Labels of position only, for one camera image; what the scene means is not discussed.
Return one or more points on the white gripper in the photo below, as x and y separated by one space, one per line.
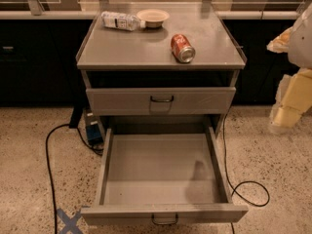
302 44

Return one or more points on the grey drawer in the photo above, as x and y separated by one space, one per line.
160 101
162 180

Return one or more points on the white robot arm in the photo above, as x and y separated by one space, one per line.
300 46

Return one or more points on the grey drawer cabinet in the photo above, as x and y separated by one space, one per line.
114 58

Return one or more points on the red soda can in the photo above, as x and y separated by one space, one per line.
182 49

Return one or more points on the beige bowl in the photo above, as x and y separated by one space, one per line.
153 18

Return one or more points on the clear plastic water bottle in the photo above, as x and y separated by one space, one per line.
122 21

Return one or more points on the blue power box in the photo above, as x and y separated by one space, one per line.
92 129

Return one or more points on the blue tape cross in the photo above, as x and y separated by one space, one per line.
70 223

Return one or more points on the dark counter cabinets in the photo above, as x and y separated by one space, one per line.
38 67

